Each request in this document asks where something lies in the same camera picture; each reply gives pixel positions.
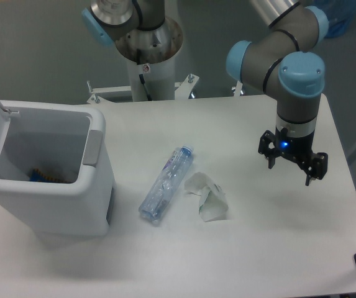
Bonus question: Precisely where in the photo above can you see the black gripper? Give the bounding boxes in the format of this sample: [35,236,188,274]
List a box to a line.
[258,129,327,186]

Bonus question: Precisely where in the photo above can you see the white paper wrapper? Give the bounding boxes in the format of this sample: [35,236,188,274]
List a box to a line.
[184,172,229,222]

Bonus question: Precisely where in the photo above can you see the clear plastic water bottle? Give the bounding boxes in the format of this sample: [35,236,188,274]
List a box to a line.
[139,145,194,224]

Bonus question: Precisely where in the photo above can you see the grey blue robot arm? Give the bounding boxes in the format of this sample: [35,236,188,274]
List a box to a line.
[81,1,329,181]

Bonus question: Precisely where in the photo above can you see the blue orange trash item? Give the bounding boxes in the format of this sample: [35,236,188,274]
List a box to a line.
[29,168,72,184]

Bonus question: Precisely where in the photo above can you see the white open trash can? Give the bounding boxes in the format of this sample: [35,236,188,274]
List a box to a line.
[0,100,115,237]

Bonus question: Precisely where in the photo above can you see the blue plastic bag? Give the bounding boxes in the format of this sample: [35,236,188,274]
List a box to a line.
[311,0,356,38]

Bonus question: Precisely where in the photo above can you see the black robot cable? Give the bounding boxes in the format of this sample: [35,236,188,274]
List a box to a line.
[135,48,153,101]

